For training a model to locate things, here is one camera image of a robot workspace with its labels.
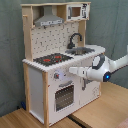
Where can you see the grey range hood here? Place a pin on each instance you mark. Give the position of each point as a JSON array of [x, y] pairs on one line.
[[48, 18]]

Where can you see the black toy faucet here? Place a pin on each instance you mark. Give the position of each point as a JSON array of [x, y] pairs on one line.
[[72, 40]]

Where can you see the grey toy sink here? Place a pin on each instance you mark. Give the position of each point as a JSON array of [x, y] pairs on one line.
[[79, 51]]

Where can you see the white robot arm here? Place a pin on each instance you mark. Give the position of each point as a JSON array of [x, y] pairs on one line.
[[101, 69]]

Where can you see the left oven knob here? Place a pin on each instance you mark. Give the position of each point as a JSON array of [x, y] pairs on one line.
[[56, 75]]

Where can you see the white dishwasher door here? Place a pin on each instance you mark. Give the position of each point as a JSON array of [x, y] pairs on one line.
[[89, 91]]

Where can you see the wooden toy kitchen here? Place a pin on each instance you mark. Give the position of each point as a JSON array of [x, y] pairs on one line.
[[46, 40]]

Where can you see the black toy stovetop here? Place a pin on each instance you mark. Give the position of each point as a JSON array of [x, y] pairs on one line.
[[52, 59]]

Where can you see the white oven door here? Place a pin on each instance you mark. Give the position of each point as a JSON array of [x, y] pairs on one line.
[[63, 99]]

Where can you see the toy microwave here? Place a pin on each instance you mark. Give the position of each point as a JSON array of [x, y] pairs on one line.
[[78, 11]]

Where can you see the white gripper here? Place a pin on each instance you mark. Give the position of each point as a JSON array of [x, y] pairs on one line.
[[83, 72]]

